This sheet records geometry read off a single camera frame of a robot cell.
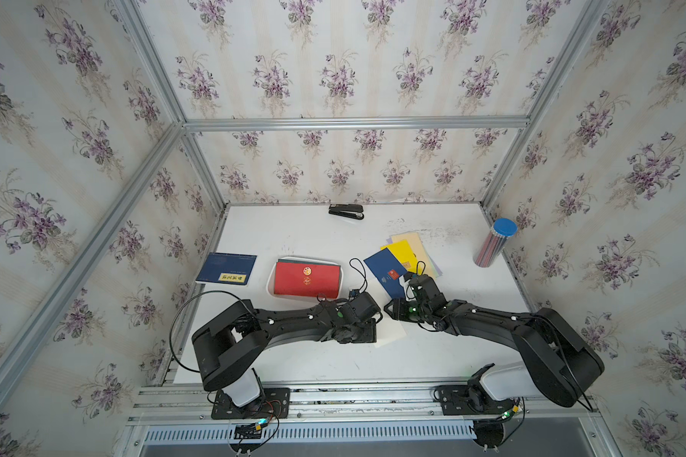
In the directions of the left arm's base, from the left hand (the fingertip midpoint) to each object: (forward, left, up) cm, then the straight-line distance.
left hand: (373, 339), depth 83 cm
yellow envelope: (+32, -14, -1) cm, 35 cm away
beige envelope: (+36, -20, -1) cm, 41 cm away
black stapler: (+52, +6, +1) cm, 52 cm away
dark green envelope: (+25, +21, +3) cm, 32 cm away
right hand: (+9, -7, -1) cm, 11 cm away
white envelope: (+3, -4, +1) cm, 5 cm away
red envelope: (+19, +22, +2) cm, 29 cm away
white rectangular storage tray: (+21, +33, +4) cm, 39 cm away
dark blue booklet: (+27, +50, -3) cm, 57 cm away
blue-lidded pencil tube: (+26, -40, +13) cm, 50 cm away
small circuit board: (-21, +33, -4) cm, 39 cm away
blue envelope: (+24, -7, -1) cm, 25 cm away
